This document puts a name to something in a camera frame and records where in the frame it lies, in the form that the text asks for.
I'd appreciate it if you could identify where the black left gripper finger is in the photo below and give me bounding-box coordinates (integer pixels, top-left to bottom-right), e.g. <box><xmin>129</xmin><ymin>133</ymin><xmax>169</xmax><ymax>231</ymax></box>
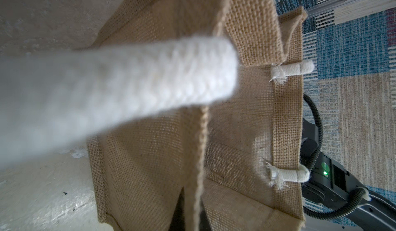
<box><xmin>167</xmin><ymin>186</ymin><xmax>212</xmax><ymax>231</ymax></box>

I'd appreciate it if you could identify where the burlap tote bag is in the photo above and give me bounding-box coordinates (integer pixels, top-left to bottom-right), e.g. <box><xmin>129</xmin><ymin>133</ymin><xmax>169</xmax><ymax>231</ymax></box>
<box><xmin>0</xmin><ymin>0</ymin><xmax>316</xmax><ymax>231</ymax></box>

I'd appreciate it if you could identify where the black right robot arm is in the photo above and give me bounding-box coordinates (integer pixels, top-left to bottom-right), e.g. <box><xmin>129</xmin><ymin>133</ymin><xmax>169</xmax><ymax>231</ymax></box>
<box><xmin>302</xmin><ymin>152</ymin><xmax>396</xmax><ymax>231</ymax></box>

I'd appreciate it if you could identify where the black corrugated cable conduit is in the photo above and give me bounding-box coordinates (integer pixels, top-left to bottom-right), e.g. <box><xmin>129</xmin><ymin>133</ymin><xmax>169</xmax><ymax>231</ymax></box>
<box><xmin>301</xmin><ymin>93</ymin><xmax>372</xmax><ymax>221</ymax></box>

